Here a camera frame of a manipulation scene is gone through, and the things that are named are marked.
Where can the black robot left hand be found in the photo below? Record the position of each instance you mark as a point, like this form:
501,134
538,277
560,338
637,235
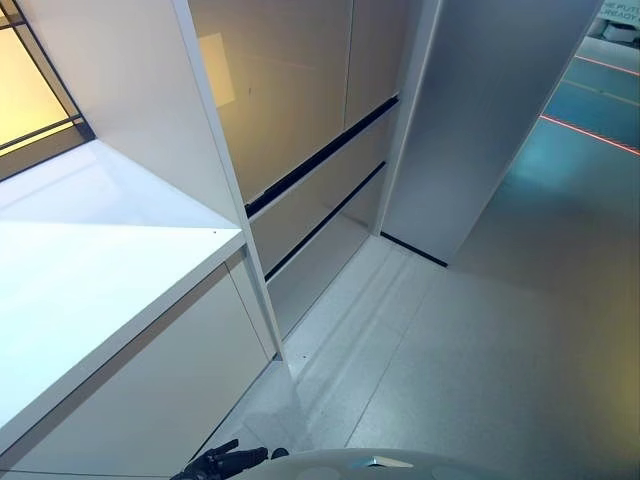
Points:
225,462

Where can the fridge drawer with white bin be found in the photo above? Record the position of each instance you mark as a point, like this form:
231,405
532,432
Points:
320,190

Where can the steel bottom fridge drawer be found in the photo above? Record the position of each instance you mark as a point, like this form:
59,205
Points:
325,270

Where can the stainless steel fridge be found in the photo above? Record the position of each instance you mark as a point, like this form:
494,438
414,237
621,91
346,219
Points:
290,75

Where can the black robot left foot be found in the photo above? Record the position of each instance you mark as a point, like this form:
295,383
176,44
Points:
279,454

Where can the grey robot torso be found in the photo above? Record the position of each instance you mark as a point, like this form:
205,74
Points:
375,470

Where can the white counter cabinet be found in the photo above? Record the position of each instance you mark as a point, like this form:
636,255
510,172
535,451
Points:
100,290

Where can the white tall partition panel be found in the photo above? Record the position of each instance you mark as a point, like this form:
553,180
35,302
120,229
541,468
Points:
125,75

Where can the yellow lit window panel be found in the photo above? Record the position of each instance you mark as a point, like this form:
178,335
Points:
25,90

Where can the white box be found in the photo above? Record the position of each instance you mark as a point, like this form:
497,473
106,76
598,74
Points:
622,32

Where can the wall sign white lettering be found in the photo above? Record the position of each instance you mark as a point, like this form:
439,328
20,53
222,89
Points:
620,10

